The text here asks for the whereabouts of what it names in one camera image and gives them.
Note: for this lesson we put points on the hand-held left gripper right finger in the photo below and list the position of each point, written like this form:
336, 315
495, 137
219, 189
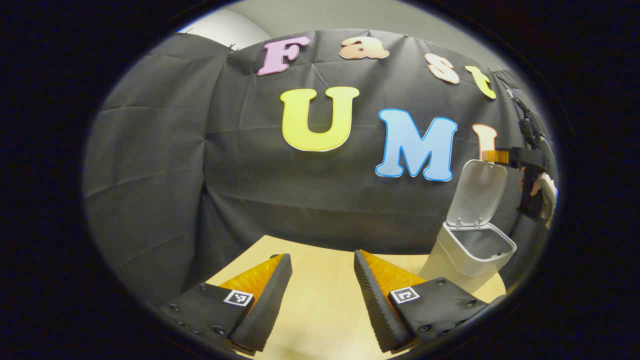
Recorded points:
377, 310

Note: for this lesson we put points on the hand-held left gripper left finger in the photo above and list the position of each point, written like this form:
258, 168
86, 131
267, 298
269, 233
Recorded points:
267, 305

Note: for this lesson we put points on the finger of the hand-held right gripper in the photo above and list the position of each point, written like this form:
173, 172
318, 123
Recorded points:
496, 156

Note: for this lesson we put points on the white desktop garbage bin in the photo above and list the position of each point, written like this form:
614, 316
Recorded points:
477, 192

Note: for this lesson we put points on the light wooden desktop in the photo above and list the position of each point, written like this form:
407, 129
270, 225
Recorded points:
325, 300

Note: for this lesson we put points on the black backdrop cloth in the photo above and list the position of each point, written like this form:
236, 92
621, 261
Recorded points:
200, 175

